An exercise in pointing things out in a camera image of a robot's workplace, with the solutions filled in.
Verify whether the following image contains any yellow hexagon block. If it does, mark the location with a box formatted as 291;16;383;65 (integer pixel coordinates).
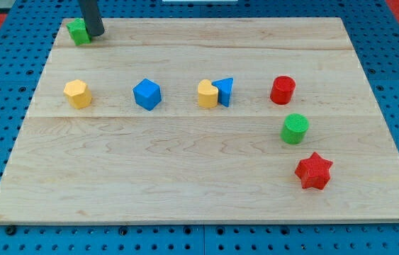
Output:
63;79;92;109

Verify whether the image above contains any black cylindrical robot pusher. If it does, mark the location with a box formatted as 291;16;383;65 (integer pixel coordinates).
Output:
78;0;105;37

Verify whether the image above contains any red star block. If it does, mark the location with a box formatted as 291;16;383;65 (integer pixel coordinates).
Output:
295;152;333;190

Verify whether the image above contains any blue triangle block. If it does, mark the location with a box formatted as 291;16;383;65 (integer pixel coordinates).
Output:
212;77;234;107

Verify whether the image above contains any green cylinder block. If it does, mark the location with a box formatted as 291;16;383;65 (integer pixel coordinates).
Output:
280;113;309;145

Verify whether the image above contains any light wooden board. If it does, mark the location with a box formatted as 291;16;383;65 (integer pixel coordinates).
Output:
0;18;399;226

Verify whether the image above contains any green star block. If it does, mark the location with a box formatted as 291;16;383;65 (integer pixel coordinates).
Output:
66;18;91;46

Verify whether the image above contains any blue cube block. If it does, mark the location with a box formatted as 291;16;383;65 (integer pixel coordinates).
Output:
133;79;162;111

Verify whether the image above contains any yellow heart block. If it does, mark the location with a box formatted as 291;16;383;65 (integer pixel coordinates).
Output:
197;79;219;108

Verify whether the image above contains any red cylinder block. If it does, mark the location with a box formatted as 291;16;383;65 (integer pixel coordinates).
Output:
270;76;296;105

